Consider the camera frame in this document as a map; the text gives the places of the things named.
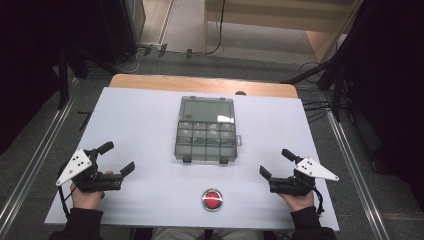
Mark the person's right hand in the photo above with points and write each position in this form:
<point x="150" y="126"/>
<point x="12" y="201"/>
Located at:
<point x="298" y="202"/>

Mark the black tripod stand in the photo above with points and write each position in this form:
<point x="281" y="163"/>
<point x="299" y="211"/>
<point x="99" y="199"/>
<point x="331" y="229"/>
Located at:
<point x="321" y="68"/>

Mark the dark cabinet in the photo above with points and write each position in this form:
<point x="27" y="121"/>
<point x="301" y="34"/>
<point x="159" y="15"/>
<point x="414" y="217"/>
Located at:
<point x="125" y="28"/>

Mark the person's left hand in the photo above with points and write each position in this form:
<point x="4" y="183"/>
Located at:
<point x="86" y="199"/>

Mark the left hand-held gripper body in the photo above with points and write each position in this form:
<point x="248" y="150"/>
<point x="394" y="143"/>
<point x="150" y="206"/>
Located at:
<point x="87" y="175"/>

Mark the light wooden shelf unit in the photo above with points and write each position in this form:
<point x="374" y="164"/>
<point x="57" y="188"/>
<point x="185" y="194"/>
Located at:
<point x="283" y="15"/>

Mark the black curtain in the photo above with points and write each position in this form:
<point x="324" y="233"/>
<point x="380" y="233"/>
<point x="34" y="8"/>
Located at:
<point x="390" y="83"/>
<point x="26" y="66"/>

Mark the small dark round knob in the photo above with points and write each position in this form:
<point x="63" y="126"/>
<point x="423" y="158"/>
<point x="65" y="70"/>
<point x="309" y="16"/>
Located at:
<point x="240" y="93"/>

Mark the red round push button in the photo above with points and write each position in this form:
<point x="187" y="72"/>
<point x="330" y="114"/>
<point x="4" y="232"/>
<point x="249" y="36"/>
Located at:
<point x="212" y="199"/>

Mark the metal floor rail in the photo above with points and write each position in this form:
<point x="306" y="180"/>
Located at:
<point x="358" y="180"/>
<point x="31" y="170"/>

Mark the person's legs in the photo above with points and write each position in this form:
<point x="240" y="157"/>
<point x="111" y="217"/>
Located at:
<point x="206" y="234"/>

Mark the clear grey plastic organizer box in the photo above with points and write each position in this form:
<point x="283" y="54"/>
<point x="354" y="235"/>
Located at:
<point x="206" y="130"/>

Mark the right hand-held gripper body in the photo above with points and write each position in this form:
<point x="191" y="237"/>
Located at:
<point x="301" y="178"/>

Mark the black metal stand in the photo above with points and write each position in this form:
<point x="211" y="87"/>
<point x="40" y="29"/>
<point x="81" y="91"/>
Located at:
<point x="63" y="81"/>

